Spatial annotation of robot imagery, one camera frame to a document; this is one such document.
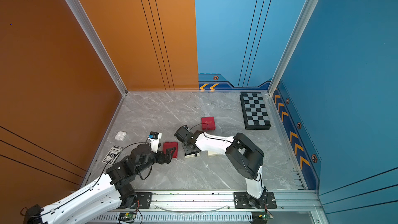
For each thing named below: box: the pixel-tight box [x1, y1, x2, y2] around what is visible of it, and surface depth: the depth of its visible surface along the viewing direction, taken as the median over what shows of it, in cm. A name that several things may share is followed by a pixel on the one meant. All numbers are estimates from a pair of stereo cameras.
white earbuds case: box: [114, 131, 127, 142], surface depth 98 cm
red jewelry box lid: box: [201, 116, 216, 131], surface depth 101 cm
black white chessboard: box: [239, 91, 272, 131], surface depth 105 cm
